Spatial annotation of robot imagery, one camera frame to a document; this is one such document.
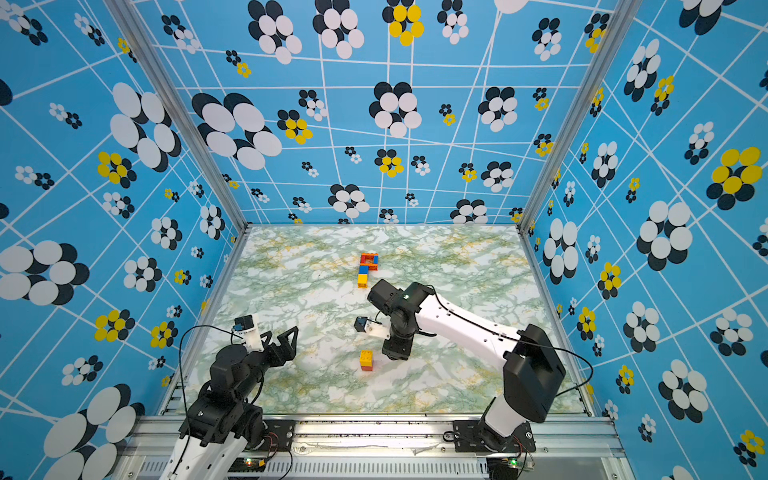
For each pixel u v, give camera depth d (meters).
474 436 0.72
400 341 0.68
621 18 0.68
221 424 0.55
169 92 0.81
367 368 0.83
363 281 1.02
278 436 0.73
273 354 0.68
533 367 0.42
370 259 1.08
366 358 0.79
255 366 0.66
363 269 1.05
